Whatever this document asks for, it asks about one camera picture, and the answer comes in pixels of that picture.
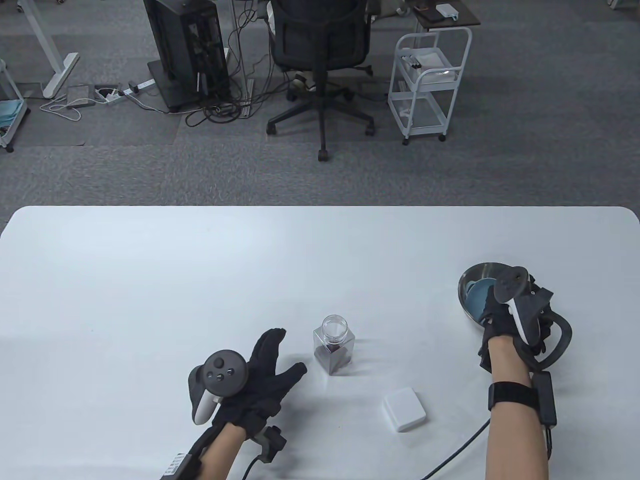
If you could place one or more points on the person's right hand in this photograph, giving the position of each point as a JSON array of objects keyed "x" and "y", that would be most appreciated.
[{"x": 497, "y": 320}]

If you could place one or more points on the person's left hand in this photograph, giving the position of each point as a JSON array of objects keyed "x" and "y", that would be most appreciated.
[{"x": 262, "y": 390}]

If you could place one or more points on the blue plastic funnel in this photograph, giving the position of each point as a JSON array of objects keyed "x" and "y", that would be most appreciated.
[{"x": 477, "y": 297}]

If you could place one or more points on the steel mixing bowl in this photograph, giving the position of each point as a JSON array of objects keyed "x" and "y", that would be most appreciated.
[{"x": 480, "y": 272}]

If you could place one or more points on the pile of dark red cranberries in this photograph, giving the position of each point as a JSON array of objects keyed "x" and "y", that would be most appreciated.
[{"x": 335, "y": 356}]

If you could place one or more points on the clear square coffee jar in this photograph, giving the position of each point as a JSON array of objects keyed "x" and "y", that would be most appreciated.
[{"x": 335, "y": 330}]

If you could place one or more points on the white square jar lid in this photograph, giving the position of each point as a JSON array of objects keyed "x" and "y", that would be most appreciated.
[{"x": 404, "y": 410}]

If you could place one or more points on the person's right forearm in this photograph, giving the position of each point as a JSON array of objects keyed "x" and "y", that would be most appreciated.
[{"x": 515, "y": 440}]

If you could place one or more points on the person's left forearm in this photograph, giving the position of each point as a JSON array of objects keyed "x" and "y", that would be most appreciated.
[{"x": 222, "y": 455}]

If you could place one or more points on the black and white controller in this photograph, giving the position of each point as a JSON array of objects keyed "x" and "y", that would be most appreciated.
[
  {"x": 512, "y": 282},
  {"x": 225, "y": 372}
]

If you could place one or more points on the white rolling cart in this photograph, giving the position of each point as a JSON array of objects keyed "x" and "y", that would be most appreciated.
[{"x": 430, "y": 75}]

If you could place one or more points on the brown side table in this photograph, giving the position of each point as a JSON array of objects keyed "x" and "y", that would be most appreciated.
[{"x": 465, "y": 17}]

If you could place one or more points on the small white box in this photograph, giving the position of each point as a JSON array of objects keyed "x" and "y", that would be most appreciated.
[{"x": 445, "y": 10}]

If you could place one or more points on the white power strip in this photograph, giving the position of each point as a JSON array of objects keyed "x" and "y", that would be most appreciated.
[{"x": 142, "y": 85}]

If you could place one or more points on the black office chair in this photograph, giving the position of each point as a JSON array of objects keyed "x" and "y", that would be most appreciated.
[{"x": 322, "y": 35}]

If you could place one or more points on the grey flat box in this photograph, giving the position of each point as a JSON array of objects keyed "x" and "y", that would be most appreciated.
[{"x": 80, "y": 95}]

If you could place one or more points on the black computer tower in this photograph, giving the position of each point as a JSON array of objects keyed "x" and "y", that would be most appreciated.
[{"x": 185, "y": 45}]

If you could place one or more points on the white cart with teal tray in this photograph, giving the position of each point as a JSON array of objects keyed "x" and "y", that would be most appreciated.
[{"x": 10, "y": 112}]

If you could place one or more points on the white desk leg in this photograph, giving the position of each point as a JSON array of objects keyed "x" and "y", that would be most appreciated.
[{"x": 50, "y": 55}]

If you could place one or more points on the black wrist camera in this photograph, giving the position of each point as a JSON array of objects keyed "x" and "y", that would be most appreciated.
[{"x": 272, "y": 442}]

